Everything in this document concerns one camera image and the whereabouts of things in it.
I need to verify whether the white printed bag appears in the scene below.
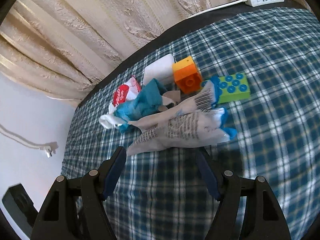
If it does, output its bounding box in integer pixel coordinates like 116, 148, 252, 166
127, 81, 237, 155

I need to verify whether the red balloon glue packet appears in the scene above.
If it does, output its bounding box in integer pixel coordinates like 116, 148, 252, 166
99, 76, 141, 129

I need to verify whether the crumpled teal wrapper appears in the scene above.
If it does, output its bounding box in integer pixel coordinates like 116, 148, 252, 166
114, 79, 167, 133

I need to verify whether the green blue-studded toy brick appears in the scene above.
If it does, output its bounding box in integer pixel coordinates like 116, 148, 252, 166
200, 73, 251, 104

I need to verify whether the orange toy brick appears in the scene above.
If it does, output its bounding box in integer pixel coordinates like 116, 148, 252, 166
172, 56, 203, 94

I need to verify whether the white eraser block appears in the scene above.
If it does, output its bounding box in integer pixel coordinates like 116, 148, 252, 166
143, 54, 175, 85

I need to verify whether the cream patterned curtain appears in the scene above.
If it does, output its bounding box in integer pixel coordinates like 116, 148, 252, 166
0, 0, 301, 108

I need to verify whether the white wall plug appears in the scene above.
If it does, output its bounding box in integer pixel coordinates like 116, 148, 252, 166
1, 125, 57, 158

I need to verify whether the white power strip cable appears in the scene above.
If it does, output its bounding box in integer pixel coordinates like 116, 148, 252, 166
187, 0, 249, 18

